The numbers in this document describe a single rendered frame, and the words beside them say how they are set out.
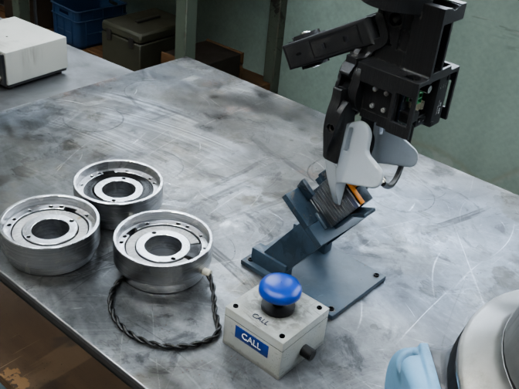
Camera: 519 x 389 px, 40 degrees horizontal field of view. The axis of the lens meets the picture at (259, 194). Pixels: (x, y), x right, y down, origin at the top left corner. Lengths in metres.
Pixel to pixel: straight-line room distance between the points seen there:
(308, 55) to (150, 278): 0.27
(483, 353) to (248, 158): 0.69
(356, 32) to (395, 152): 0.13
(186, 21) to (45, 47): 0.83
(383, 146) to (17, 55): 0.94
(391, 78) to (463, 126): 1.77
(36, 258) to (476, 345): 0.50
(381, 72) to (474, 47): 1.68
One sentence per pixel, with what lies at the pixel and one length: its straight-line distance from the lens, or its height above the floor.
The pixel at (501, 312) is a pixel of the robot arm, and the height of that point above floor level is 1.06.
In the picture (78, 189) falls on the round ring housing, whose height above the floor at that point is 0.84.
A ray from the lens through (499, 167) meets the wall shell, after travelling 2.36.
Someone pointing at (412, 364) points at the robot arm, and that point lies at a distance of 0.39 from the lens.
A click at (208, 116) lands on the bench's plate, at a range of 1.12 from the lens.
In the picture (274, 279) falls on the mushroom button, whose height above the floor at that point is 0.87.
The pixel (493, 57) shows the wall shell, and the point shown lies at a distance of 2.27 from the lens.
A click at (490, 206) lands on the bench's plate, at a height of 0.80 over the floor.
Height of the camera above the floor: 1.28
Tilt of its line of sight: 31 degrees down
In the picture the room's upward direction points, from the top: 6 degrees clockwise
